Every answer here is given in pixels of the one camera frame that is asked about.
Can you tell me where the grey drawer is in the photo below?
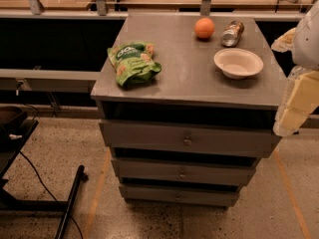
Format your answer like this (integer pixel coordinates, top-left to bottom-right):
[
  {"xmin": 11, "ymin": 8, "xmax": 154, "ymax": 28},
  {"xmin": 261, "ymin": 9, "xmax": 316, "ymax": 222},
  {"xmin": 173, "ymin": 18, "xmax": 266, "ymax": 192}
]
[
  {"xmin": 119, "ymin": 184, "xmax": 239, "ymax": 207},
  {"xmin": 100, "ymin": 119, "xmax": 281, "ymax": 158},
  {"xmin": 112, "ymin": 158, "xmax": 255, "ymax": 186}
]

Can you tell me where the grey drawer cabinet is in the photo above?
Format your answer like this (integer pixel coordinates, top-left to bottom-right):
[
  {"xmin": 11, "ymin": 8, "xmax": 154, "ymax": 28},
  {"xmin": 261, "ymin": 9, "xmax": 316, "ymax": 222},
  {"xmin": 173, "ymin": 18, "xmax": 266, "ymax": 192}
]
[{"xmin": 92, "ymin": 14, "xmax": 286, "ymax": 194}]

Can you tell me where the top grey drawer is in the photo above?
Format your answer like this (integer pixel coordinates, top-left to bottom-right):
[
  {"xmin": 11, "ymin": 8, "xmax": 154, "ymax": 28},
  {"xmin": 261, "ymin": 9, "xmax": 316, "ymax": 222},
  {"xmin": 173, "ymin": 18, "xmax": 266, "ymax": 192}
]
[{"xmin": 100, "ymin": 119, "xmax": 281, "ymax": 158}]

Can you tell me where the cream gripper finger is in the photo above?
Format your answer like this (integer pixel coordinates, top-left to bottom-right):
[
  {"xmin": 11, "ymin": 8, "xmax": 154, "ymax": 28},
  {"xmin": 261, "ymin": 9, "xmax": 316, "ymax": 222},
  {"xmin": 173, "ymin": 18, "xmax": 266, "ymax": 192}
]
[{"xmin": 271, "ymin": 28, "xmax": 295, "ymax": 53}]

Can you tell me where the black floor cable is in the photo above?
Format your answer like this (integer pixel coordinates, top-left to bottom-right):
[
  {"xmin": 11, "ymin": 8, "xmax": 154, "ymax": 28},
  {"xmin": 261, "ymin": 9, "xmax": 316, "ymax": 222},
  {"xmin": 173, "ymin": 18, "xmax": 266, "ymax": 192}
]
[{"xmin": 18, "ymin": 150, "xmax": 85, "ymax": 239}]

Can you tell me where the orange fruit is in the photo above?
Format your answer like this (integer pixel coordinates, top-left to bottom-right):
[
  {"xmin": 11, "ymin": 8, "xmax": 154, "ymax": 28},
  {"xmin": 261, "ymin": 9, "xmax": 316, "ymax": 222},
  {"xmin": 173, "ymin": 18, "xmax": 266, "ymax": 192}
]
[{"xmin": 194, "ymin": 18, "xmax": 215, "ymax": 39}]

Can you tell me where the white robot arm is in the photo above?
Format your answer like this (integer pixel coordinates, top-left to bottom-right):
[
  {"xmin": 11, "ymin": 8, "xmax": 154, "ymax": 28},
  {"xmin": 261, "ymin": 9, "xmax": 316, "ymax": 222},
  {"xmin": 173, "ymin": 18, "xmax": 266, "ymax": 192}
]
[{"xmin": 271, "ymin": 1, "xmax": 319, "ymax": 136}]

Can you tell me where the middle grey drawer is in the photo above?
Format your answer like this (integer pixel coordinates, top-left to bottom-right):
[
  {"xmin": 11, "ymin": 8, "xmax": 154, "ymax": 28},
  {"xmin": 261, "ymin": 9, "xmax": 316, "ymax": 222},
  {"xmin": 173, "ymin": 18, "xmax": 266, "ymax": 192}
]
[{"xmin": 112, "ymin": 158, "xmax": 255, "ymax": 186}]

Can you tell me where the metal drink can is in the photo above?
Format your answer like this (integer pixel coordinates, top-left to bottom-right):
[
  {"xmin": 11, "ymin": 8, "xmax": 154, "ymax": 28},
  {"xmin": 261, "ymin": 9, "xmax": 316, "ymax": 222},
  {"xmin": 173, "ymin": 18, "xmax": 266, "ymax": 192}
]
[{"xmin": 220, "ymin": 21, "xmax": 244, "ymax": 47}]

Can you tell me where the green rice chip bag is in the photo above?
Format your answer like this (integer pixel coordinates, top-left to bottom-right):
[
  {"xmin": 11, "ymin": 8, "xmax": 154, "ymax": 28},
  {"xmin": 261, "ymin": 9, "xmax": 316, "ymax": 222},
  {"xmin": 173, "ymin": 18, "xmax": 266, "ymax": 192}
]
[{"xmin": 108, "ymin": 42, "xmax": 161, "ymax": 88}]

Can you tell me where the black metal stand frame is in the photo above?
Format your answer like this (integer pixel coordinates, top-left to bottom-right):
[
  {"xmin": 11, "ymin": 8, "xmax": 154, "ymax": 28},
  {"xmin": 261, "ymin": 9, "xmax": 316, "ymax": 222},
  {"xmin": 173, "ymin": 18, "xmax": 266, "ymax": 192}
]
[{"xmin": 1, "ymin": 109, "xmax": 93, "ymax": 239}]

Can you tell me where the white paper bowl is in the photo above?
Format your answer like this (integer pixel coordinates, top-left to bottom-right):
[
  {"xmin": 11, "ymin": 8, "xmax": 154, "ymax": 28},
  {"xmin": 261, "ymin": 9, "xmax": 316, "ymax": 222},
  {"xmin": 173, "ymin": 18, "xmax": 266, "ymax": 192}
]
[{"xmin": 214, "ymin": 48, "xmax": 264, "ymax": 80}]

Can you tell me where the bottom grey drawer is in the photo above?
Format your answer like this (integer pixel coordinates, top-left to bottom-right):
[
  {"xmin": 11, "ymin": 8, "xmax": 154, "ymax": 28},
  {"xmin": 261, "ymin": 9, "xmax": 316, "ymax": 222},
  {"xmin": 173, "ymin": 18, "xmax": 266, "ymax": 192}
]
[{"xmin": 119, "ymin": 184, "xmax": 239, "ymax": 207}]

